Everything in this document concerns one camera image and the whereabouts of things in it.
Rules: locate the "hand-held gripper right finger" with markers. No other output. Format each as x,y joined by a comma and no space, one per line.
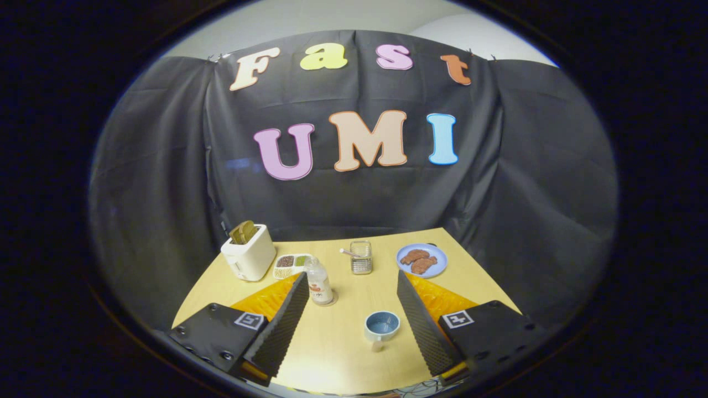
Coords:
423,326

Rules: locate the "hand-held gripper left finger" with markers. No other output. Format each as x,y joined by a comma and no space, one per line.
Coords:
285,326

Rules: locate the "white cup with blue inside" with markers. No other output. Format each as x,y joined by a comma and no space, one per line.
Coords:
381,325

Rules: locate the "clear plastic juice bottle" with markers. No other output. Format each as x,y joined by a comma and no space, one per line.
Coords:
319,284

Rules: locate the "wooden table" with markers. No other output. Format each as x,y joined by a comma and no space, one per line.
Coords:
343,331

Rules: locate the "brown cookie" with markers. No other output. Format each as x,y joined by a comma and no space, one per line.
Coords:
424,266
415,256

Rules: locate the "white divided seed dish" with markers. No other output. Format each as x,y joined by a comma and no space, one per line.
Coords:
287,265

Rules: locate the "white toaster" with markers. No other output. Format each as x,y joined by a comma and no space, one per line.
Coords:
250,260

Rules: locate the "blue plate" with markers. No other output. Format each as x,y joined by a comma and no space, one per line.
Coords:
437,251

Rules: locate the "clear glass jar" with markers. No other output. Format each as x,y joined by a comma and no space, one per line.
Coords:
362,262

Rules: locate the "brown toast slice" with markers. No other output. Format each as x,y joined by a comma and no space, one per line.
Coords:
243,232

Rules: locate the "black backdrop cloth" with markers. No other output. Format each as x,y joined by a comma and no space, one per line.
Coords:
387,199

